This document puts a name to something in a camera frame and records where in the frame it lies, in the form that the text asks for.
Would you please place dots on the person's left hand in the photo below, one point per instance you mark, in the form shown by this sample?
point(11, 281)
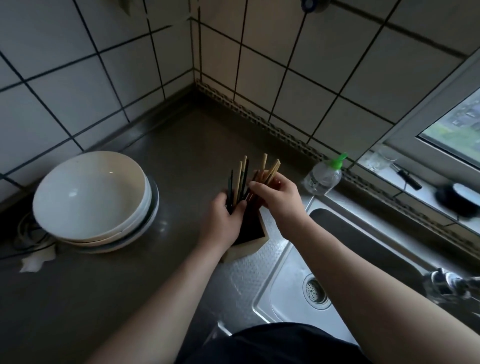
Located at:
point(221, 228)

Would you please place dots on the person's right hand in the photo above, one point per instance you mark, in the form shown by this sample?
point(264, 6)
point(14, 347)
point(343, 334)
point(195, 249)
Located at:
point(285, 206)

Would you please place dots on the wooden chopstick holder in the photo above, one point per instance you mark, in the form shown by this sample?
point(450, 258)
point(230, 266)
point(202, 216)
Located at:
point(243, 251)

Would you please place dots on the black chopstick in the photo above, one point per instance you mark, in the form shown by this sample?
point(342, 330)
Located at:
point(246, 185)

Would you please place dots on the person's left forearm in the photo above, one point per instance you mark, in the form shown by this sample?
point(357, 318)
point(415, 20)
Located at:
point(161, 315)

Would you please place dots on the person's right forearm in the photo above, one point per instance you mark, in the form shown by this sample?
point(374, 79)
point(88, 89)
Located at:
point(375, 300)

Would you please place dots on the clear green capped soap bottle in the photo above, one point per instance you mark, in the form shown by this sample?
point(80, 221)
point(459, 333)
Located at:
point(322, 178)

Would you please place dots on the grey rimmed bowl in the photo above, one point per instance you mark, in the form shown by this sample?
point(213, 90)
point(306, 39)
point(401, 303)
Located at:
point(154, 213)

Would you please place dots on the steel double sink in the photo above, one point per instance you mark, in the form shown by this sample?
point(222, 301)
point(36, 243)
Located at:
point(285, 300)

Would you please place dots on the clear drinking glass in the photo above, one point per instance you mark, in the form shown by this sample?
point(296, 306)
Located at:
point(380, 159)

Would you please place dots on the black shirt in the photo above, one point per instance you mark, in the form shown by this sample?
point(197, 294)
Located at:
point(270, 347)

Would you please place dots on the large white bowl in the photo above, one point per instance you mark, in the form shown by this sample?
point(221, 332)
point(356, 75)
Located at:
point(86, 195)

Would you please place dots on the black round soap dish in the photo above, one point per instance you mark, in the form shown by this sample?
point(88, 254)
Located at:
point(457, 198)

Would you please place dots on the tall steel faucet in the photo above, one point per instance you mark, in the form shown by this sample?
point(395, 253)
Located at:
point(442, 283)

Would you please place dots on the white crumpled paper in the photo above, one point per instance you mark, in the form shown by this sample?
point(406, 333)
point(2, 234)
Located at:
point(37, 260)

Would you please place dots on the white framed window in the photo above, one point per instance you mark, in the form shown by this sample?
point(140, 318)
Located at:
point(457, 131)

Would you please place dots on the blue centred wall valve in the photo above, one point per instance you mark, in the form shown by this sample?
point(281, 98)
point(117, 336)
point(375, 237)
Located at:
point(311, 4)

